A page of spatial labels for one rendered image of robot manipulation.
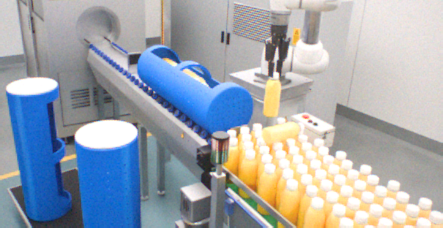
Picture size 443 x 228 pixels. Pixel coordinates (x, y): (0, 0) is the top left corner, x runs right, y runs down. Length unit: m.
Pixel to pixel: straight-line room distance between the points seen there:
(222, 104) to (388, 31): 2.86
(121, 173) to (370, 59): 3.35
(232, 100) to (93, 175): 0.73
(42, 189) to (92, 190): 0.87
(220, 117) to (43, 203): 1.38
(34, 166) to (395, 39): 3.49
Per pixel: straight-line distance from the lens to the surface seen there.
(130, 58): 3.06
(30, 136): 2.63
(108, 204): 1.99
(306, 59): 2.44
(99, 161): 1.87
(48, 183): 2.79
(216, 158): 1.43
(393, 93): 4.60
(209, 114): 1.94
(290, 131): 1.76
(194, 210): 1.81
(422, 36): 4.39
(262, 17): 3.81
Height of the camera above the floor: 1.89
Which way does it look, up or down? 22 degrees down
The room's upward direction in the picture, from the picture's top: 3 degrees clockwise
